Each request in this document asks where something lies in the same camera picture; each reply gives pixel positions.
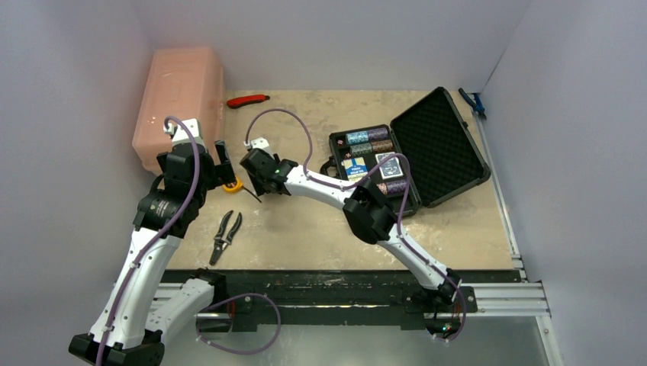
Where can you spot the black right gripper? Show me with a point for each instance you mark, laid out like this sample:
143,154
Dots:
251,167

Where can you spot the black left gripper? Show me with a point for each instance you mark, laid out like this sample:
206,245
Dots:
220,174

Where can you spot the blue yellow card deck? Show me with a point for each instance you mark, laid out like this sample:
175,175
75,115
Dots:
355,168

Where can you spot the blue playing card deck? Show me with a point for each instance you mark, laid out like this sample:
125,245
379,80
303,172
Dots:
391,169

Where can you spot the black poker set case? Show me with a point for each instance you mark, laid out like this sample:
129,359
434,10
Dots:
444,157

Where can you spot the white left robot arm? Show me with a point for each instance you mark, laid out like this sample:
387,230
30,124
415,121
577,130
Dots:
125,333

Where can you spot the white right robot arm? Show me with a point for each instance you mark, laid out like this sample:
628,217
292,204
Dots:
370,215

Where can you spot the yellow tape measure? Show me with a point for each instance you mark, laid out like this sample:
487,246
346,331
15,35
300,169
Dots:
238,186

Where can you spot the red utility knife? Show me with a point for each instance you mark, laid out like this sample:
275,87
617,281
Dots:
243,101

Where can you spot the light blue chip stack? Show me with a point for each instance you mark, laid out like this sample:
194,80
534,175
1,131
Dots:
357,137

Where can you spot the pink plastic storage box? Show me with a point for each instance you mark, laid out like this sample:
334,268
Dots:
186,83

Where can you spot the orange chip stack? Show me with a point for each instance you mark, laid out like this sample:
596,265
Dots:
382,146

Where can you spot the purple chip stack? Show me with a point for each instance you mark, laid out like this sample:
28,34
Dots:
375,134

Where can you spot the orange purple chip row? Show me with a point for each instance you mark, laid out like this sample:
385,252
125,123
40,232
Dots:
394,188

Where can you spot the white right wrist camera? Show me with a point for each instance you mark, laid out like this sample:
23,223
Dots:
258,147

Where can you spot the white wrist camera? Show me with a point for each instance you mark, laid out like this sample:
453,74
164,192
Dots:
184,132
258,147

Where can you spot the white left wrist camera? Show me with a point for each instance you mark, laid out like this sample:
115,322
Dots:
184,132

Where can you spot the black handled pliers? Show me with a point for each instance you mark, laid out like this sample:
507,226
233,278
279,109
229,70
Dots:
224,236

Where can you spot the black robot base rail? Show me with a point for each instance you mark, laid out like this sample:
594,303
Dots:
365,298

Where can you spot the blue handled pliers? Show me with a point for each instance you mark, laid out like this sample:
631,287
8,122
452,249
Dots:
474,101

